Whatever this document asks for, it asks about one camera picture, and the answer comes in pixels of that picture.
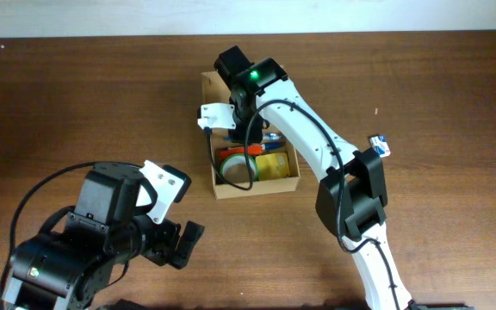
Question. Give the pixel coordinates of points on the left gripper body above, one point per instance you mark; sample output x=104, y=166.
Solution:
x=167, y=243

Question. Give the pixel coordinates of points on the blue pen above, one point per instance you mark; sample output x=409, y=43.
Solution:
x=265, y=137

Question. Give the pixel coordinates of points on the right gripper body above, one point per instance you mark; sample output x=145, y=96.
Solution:
x=244, y=133

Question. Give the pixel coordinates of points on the brown cardboard box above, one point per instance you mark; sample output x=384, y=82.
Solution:
x=214, y=90

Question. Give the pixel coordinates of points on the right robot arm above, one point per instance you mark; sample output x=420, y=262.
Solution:
x=352, y=192

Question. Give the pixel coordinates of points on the blue white marker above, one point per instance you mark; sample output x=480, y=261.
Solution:
x=266, y=147

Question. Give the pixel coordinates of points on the white blue eraser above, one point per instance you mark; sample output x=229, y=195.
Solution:
x=379, y=144

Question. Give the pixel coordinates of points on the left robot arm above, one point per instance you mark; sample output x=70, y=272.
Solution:
x=59, y=267

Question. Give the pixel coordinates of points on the yellow sticky note pad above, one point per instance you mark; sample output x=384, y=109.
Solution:
x=273, y=166

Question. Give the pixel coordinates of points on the green tape roll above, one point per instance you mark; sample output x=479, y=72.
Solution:
x=234, y=168

